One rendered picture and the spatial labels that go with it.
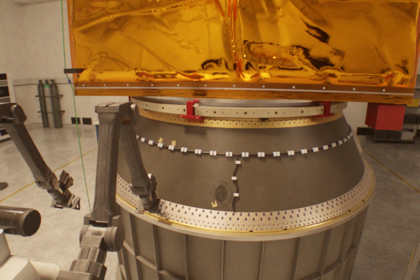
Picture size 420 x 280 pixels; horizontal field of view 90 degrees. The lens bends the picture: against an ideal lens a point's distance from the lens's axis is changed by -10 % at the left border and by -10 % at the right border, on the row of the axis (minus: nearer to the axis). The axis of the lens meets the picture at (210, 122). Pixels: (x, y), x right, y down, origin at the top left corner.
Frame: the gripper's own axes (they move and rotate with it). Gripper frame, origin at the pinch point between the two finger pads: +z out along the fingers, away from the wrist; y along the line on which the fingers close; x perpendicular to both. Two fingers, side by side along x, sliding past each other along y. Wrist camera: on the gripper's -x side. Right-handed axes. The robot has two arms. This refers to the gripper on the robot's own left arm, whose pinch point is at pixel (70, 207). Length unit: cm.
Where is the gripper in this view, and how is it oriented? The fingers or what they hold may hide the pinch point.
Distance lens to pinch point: 144.2
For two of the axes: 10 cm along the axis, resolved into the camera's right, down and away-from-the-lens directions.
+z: 0.2, 7.3, 6.8
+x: -0.3, 6.8, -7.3
